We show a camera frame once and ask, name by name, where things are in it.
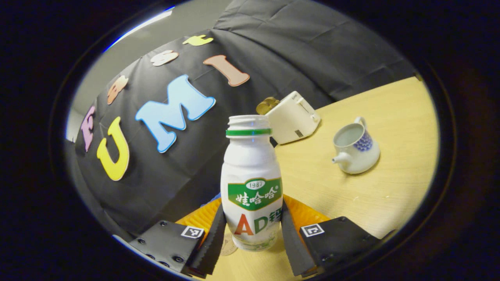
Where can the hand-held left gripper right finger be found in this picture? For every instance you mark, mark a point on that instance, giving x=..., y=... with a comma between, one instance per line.
x=291, y=246

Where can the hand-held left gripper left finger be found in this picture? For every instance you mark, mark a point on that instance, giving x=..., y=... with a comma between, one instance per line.
x=213, y=242

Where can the round brown coaster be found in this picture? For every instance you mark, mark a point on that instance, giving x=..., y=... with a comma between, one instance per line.
x=228, y=246

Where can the white green water bottle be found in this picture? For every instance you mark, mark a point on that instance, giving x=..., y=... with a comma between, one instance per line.
x=252, y=168

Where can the white blue teacup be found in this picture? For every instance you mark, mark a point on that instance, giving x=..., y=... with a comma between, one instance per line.
x=361, y=156

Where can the blue folded towel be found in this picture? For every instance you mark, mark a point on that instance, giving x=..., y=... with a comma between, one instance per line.
x=213, y=200

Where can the black backdrop cloth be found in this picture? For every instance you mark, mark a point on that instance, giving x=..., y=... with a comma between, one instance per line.
x=164, y=175

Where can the cream white toaster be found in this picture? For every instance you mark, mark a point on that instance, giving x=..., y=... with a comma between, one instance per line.
x=291, y=121

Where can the brown toast bread slice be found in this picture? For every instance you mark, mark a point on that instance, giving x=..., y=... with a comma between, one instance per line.
x=273, y=101
x=263, y=108

